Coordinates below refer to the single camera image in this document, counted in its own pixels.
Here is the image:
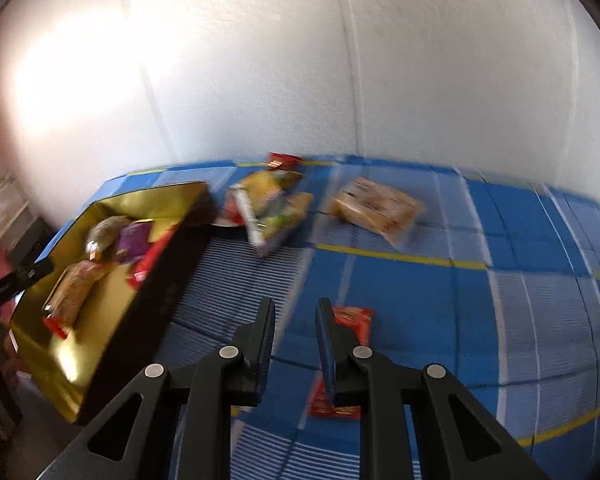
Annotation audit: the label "black box with gold lining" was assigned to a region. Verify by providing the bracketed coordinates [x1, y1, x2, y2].
[11, 180, 218, 426]

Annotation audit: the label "small tan snack packet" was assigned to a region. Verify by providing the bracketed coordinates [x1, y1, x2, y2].
[280, 191, 314, 236]

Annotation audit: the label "small red snack packet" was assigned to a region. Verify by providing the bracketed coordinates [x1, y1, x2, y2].
[266, 152, 303, 171]

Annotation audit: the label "yellow green snack packet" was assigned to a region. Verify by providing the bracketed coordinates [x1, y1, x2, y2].
[242, 170, 305, 213]

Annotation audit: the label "green white snack packet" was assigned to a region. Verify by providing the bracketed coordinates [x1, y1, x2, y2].
[247, 207, 293, 257]

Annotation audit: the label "large tan cracker packet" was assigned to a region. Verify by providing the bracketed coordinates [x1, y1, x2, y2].
[327, 176, 426, 247]

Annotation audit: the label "clear snack bar red ends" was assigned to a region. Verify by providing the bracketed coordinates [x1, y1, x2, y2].
[42, 260, 106, 339]

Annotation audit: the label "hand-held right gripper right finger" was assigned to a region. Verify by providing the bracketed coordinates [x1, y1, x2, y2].
[315, 297, 551, 480]

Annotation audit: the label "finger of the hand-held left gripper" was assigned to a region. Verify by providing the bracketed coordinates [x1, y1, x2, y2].
[0, 258, 56, 313]

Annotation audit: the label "clear grain snack bag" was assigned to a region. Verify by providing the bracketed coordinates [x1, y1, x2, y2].
[85, 216, 131, 261]

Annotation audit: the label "low shelf unit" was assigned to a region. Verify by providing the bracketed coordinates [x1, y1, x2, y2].
[7, 215, 56, 266]

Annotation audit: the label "red printed snack packet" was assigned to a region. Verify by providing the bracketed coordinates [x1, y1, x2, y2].
[307, 306, 375, 418]

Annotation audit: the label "purple snack packet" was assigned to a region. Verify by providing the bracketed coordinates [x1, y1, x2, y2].
[116, 221, 153, 263]

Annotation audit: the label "blue plaid tablecloth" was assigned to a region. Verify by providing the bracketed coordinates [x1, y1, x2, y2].
[35, 155, 600, 480]

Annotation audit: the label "large red snack packet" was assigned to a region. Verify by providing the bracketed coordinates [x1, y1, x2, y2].
[127, 230, 178, 291]

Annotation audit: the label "white patterned box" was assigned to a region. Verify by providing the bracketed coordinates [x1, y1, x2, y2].
[0, 170, 31, 233]

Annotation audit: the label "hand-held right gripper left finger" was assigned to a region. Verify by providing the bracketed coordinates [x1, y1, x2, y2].
[37, 296, 277, 480]

